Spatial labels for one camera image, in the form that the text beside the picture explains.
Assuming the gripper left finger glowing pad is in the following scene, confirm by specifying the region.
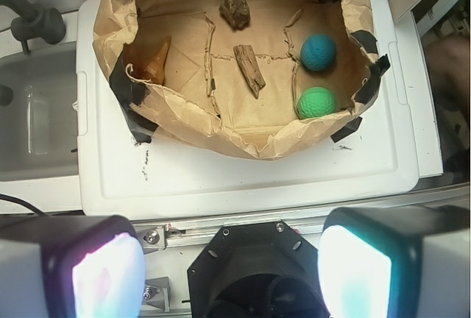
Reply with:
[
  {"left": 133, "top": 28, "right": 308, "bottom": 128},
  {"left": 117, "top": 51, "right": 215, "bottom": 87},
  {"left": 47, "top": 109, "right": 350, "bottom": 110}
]
[{"left": 1, "top": 216, "right": 146, "bottom": 317}]

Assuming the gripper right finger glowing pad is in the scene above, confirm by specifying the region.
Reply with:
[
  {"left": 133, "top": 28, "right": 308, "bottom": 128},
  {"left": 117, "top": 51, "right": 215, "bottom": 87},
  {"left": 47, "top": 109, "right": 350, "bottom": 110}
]
[{"left": 317, "top": 205, "right": 470, "bottom": 317}]

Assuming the green foam ball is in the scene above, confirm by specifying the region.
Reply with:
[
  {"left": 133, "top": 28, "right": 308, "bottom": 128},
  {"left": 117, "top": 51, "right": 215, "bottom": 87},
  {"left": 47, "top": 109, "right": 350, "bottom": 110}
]
[{"left": 297, "top": 86, "right": 336, "bottom": 119}]

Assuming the blue foam ball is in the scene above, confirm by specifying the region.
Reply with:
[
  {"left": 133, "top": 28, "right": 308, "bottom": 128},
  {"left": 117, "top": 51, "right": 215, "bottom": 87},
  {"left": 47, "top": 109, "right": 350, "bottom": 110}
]
[{"left": 300, "top": 34, "right": 336, "bottom": 71}]

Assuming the white plastic lid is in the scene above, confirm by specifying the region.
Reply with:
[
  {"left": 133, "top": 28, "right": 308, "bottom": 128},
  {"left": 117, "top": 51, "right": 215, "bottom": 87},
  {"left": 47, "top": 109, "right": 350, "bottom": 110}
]
[{"left": 77, "top": 0, "right": 419, "bottom": 220}]

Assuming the grey toy sink basin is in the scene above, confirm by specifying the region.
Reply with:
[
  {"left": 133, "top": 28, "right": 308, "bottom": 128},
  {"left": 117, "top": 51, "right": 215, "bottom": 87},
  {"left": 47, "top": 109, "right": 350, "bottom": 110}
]
[{"left": 1, "top": 42, "right": 78, "bottom": 182}]

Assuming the orange-brown seashell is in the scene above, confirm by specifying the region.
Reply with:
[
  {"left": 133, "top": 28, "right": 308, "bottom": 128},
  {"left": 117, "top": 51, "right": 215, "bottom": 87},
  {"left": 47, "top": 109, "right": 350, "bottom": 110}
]
[{"left": 138, "top": 35, "right": 171, "bottom": 85}]

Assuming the brown paper bag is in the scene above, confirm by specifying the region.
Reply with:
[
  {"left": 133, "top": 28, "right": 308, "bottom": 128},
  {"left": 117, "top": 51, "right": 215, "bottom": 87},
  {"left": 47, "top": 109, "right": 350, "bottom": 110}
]
[{"left": 93, "top": 0, "right": 389, "bottom": 160}]

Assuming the piece of driftwood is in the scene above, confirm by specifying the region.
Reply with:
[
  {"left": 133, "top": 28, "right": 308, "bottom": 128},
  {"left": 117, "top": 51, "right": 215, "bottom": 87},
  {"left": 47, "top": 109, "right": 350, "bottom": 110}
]
[{"left": 233, "top": 44, "right": 266, "bottom": 99}]

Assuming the brown rock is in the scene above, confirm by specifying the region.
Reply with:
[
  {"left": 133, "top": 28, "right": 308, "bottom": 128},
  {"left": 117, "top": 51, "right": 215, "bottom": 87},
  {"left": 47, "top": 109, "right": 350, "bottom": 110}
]
[{"left": 219, "top": 0, "right": 251, "bottom": 30}]

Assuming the thin black cable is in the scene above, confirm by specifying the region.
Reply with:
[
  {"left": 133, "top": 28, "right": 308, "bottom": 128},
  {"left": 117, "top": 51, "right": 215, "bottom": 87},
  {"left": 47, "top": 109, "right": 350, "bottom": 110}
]
[{"left": 0, "top": 192, "right": 56, "bottom": 217}]

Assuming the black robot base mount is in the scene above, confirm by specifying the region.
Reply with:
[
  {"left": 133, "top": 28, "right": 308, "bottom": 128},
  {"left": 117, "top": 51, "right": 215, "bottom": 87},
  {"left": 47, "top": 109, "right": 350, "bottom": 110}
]
[{"left": 187, "top": 221, "right": 330, "bottom": 317}]

